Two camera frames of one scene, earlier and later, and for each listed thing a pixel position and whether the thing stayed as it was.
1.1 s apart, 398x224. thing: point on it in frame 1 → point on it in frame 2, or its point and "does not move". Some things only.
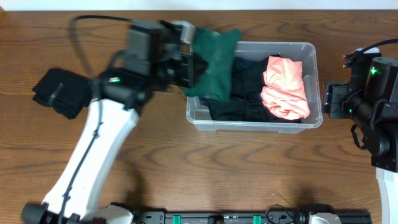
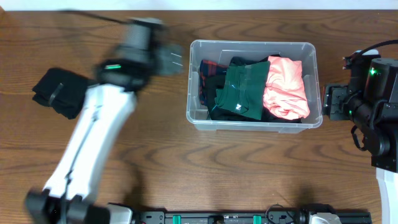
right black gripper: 337,104 does not move
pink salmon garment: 285,94 does not move
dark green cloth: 218,49 → 244,90
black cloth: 65,92 does not move
